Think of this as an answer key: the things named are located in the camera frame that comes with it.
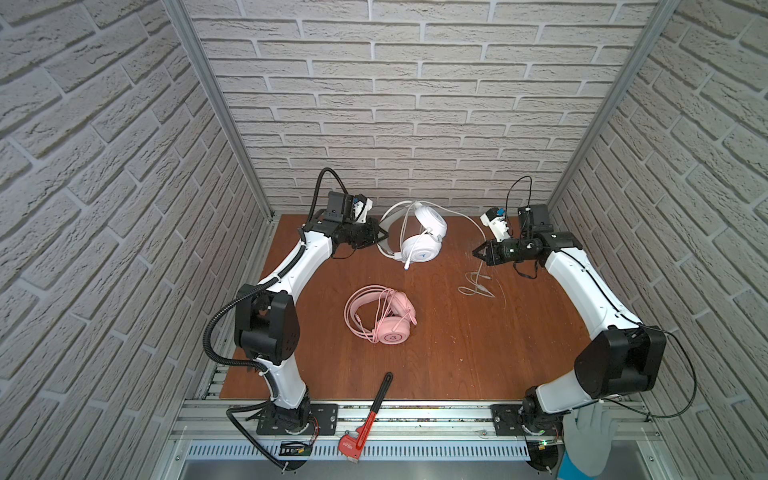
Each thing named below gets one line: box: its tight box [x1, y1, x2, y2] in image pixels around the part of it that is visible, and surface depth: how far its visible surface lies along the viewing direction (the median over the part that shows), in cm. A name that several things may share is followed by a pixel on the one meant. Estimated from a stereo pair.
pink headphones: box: [344, 285, 418, 345], surface depth 87 cm
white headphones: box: [377, 201, 448, 270], surface depth 71 cm
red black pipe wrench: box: [338, 372, 394, 463], surface depth 72 cm
